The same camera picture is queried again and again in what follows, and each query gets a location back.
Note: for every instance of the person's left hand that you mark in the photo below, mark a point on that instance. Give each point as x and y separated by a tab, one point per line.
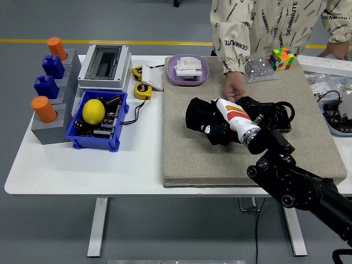
336	49

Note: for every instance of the person's right hand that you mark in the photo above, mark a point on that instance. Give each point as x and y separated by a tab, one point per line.
233	86

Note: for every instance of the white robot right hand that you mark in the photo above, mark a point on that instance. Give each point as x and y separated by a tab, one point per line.
233	115

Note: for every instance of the black rag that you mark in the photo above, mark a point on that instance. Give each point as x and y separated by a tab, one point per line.
196	112

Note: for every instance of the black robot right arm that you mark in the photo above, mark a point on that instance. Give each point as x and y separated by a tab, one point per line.
291	178

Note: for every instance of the person's left forearm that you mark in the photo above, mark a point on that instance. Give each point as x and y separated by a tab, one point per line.
338	27

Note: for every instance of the person's right forearm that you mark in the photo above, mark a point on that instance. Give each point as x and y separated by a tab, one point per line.
233	52

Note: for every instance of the white power strip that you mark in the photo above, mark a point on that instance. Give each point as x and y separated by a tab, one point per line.
324	64

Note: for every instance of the clear bag of metal nuts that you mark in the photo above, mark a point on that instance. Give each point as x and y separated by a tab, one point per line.
257	68

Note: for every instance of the clear plastic bags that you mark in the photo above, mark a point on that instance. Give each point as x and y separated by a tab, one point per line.
321	82

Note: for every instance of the colourful puzzle cube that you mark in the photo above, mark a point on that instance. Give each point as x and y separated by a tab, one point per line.
280	59

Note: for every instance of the grey-brown mat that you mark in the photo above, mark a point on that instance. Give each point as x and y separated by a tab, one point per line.
192	156

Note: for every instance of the purple plate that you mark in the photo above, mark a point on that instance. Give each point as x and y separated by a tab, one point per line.
171	77

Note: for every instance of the person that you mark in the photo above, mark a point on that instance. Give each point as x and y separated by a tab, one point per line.
275	22

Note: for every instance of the light blue tray of boards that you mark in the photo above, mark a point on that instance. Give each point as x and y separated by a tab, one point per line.
336	123

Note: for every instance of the yellow tape measure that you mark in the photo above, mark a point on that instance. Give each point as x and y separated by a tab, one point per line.
136	72
142	90

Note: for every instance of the black chair caster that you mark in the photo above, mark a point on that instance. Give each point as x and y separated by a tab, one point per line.
176	3

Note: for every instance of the grey electrical distribution box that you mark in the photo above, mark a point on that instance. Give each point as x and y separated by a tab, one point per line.
121	68

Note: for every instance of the brown cylindrical capacitor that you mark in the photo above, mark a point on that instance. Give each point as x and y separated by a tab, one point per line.
113	100

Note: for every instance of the dark circuit board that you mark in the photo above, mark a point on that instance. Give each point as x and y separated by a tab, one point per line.
108	123

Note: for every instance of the white table leg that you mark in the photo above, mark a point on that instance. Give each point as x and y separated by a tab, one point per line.
97	228
295	233

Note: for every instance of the yellow lemon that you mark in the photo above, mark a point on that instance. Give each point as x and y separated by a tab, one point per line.
93	111

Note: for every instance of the blue plastic bin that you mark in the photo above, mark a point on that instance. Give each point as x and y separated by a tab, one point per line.
93	143

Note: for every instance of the orange cylinder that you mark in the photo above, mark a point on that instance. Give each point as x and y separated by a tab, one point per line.
56	48
44	108

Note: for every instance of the blue plastic block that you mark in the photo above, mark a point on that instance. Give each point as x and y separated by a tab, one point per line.
46	87
52	67

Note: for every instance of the grey stepped block holder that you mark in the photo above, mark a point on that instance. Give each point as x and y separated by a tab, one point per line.
49	134

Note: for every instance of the white switch parts stack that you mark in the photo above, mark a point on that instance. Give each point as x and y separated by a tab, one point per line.
188	67

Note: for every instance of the white wall switch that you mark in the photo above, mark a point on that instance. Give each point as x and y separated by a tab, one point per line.
154	78

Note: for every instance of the metal bracket under table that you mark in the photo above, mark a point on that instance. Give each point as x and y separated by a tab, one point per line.
243	207

